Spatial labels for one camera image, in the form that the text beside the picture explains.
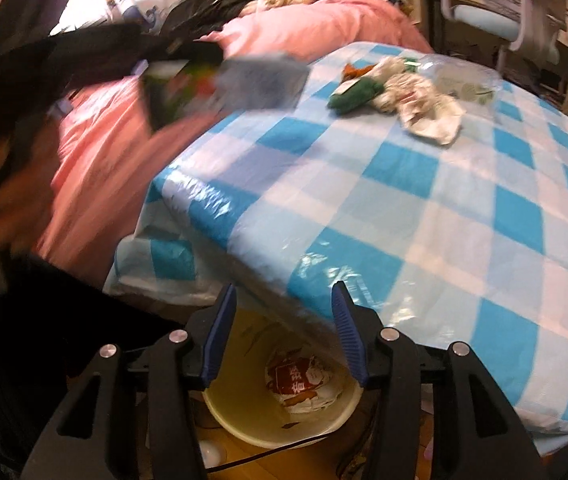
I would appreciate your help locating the large white paper napkin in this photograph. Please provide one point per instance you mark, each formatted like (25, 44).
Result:
(434, 120)

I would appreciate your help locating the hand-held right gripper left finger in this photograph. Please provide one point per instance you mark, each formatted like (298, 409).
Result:
(219, 340)

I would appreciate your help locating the person's left forearm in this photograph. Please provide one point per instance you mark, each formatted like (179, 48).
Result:
(19, 210)

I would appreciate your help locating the orange snack bag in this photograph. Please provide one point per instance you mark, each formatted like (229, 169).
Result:
(294, 380)

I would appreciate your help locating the pink blanket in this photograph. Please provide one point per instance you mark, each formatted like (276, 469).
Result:
(114, 160)

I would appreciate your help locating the grey office chair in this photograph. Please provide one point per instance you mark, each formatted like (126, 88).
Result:
(489, 15)

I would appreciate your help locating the small crumpled white tissue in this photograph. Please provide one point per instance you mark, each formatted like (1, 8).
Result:
(386, 67)

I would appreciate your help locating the cream trash bin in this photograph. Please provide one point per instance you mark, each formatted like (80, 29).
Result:
(244, 410)

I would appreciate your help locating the orange peel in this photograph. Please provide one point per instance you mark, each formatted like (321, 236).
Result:
(354, 70)

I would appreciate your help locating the clear plastic bottle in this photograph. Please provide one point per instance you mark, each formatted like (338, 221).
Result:
(459, 82)

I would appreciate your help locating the person's dark clothing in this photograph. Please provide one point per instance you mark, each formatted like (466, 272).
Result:
(64, 360)

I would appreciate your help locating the green packet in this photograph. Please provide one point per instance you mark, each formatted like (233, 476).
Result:
(359, 92)

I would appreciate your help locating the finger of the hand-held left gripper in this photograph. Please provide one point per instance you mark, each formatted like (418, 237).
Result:
(194, 52)

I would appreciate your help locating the whale print wall covering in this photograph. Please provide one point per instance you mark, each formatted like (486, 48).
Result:
(139, 12)

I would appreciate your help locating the milk carton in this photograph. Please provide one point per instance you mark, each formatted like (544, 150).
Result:
(244, 82)

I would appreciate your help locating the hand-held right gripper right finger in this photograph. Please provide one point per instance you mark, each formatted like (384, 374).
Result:
(351, 340)

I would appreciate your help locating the black jacket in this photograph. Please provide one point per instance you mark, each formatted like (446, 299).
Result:
(204, 10)

